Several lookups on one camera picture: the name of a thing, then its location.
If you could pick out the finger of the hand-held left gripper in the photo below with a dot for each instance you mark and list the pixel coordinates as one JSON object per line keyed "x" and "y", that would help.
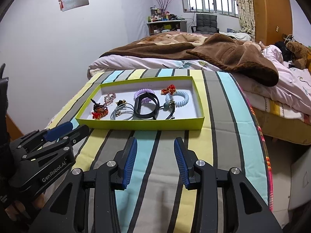
{"x": 59, "y": 129}
{"x": 75, "y": 136}

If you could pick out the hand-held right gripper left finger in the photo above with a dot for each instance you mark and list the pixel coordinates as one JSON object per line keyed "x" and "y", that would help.
{"x": 128, "y": 165}

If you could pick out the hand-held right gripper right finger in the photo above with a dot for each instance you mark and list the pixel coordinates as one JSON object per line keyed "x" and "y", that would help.
{"x": 181, "y": 165}

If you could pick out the small black hair clip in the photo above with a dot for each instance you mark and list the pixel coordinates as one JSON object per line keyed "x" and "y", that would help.
{"x": 95, "y": 103}

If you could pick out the green shallow box tray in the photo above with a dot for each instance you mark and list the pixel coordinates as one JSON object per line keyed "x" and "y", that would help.
{"x": 150, "y": 123}

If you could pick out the gold black hair clip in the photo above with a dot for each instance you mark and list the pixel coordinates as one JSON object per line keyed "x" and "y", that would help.
{"x": 120, "y": 102}

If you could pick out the black wrist band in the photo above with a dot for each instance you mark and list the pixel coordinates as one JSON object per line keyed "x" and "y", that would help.
{"x": 145, "y": 109}

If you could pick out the person's left hand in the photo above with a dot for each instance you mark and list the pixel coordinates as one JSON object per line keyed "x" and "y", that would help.
{"x": 36, "y": 200}

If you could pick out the striped bed sheet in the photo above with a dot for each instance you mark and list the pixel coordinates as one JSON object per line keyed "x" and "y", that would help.
{"x": 223, "y": 116}

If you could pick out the yellow mattress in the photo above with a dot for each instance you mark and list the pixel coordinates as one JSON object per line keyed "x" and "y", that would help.
{"x": 284, "y": 126}

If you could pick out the brown fleece blanket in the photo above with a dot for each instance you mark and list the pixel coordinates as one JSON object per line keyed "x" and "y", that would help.
{"x": 218, "y": 51}

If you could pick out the white cabinet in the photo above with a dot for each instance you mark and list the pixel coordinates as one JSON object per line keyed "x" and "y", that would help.
{"x": 301, "y": 182}

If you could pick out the pale pink quilt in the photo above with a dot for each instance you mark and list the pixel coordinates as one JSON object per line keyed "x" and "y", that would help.
{"x": 291, "y": 87}

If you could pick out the black office chair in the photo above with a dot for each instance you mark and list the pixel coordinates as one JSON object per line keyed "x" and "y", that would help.
{"x": 206, "y": 23}

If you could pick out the clutter of bottles on desk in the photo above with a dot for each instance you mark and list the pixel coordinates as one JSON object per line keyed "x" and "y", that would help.
{"x": 162, "y": 14}

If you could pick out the black clothing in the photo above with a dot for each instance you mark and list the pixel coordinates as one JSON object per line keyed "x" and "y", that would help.
{"x": 283, "y": 51}

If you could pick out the brown teddy bear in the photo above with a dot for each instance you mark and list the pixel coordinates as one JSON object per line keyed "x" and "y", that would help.
{"x": 298, "y": 53}

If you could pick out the pink blossom branches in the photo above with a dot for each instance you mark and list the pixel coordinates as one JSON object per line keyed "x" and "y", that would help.
{"x": 165, "y": 0}

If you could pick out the barred window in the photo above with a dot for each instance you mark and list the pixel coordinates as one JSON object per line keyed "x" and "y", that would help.
{"x": 210, "y": 3}

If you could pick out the patterned curtain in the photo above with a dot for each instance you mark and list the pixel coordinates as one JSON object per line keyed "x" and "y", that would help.
{"x": 244, "y": 7}

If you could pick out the wooden wardrobe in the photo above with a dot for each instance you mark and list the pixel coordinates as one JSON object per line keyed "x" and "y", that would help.
{"x": 269, "y": 9}

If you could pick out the red hanging wall charm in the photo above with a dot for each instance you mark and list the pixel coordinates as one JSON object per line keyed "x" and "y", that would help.
{"x": 60, "y": 1}

